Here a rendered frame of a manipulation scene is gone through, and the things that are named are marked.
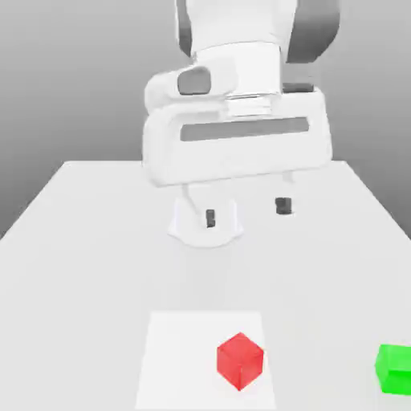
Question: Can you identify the small red cube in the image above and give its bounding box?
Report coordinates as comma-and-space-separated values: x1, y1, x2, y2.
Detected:
216, 331, 265, 393

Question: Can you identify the small green cube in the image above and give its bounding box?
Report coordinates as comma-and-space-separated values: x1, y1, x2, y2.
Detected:
374, 344, 411, 395

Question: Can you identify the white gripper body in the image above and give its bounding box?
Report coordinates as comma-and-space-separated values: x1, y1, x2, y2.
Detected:
141, 87, 334, 189

